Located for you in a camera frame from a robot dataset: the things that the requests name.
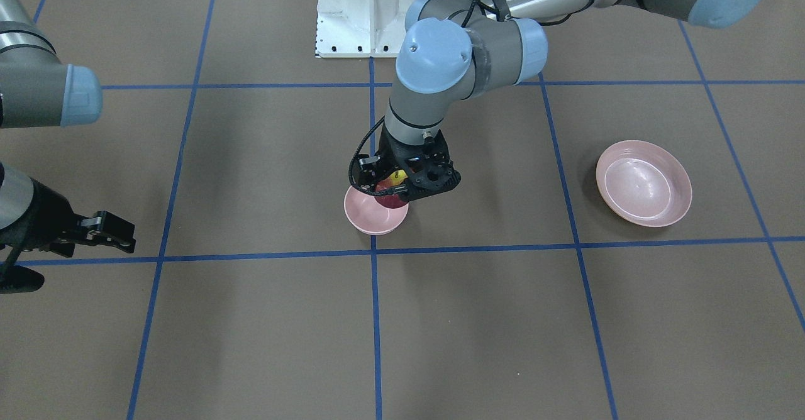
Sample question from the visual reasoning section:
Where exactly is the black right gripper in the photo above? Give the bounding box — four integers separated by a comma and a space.
1, 180, 137, 258

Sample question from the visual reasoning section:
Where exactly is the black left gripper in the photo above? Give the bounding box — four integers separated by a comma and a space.
356, 130, 451, 193

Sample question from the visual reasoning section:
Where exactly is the red apple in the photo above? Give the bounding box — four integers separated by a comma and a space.
375, 171, 411, 209

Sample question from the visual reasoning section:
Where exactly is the pink bowl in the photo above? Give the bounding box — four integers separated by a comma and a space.
344, 186, 410, 236

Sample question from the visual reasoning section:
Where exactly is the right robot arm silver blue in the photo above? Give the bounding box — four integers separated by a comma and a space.
1, 0, 136, 258

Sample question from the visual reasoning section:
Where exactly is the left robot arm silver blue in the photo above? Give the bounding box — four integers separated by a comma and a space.
348, 0, 761, 201

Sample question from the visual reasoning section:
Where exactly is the pink plate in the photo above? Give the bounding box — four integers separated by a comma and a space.
595, 140, 693, 228

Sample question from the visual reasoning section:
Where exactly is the white camera post with base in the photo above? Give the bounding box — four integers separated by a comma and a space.
314, 0, 415, 58

